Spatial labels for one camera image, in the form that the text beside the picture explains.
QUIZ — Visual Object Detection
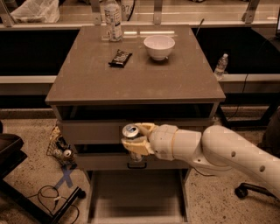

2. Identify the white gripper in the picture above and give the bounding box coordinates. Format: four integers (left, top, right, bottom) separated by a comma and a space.
122, 122, 178, 161

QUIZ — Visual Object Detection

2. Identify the redbull can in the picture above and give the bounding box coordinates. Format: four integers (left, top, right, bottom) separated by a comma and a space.
122, 124, 144, 163

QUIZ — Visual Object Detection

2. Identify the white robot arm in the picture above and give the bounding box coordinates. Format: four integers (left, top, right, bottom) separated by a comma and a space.
122, 122, 280, 198

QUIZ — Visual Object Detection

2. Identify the grey drawer cabinet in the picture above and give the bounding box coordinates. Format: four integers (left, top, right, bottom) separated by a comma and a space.
45, 24, 227, 224

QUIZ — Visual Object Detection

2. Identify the middle drawer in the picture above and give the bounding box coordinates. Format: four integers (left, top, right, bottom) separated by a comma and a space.
74, 144, 190, 171

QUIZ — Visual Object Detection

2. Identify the drawer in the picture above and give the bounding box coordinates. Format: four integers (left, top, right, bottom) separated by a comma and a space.
58, 103, 218, 145
74, 144, 190, 171
87, 170, 188, 224

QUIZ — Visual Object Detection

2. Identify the top drawer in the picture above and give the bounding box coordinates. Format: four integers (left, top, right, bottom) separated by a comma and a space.
58, 103, 218, 145

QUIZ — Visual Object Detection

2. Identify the bottom drawer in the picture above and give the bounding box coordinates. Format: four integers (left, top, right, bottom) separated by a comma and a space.
87, 170, 188, 224

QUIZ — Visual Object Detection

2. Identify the dark snack bar wrapper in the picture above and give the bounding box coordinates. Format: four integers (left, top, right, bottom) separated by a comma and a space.
108, 49, 132, 68

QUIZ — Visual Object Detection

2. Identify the blue tape cross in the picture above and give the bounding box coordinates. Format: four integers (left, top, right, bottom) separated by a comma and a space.
55, 164, 77, 189

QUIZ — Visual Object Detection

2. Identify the white bowl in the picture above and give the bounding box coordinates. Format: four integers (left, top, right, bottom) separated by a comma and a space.
143, 35, 175, 60

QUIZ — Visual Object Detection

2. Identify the small water bottle on ledge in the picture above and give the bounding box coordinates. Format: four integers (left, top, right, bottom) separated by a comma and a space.
213, 53, 228, 81

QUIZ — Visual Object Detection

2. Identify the black chair base leg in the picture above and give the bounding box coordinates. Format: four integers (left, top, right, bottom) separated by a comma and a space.
234, 183, 276, 199

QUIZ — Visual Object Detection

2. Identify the clear plastic bottle on cabinet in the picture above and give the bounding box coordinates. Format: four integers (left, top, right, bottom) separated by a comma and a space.
104, 0, 123, 42

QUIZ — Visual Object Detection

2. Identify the black stand on left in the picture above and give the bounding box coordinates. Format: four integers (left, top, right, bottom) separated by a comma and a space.
0, 120, 88, 224

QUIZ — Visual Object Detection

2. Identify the black table leg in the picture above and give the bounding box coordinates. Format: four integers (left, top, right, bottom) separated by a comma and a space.
216, 100, 280, 129

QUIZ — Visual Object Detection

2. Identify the white plastic bag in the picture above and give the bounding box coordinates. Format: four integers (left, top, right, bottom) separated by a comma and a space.
11, 0, 60, 23

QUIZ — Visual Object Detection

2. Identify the wire basket with cans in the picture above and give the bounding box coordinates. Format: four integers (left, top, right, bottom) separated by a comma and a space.
46, 126, 75, 165

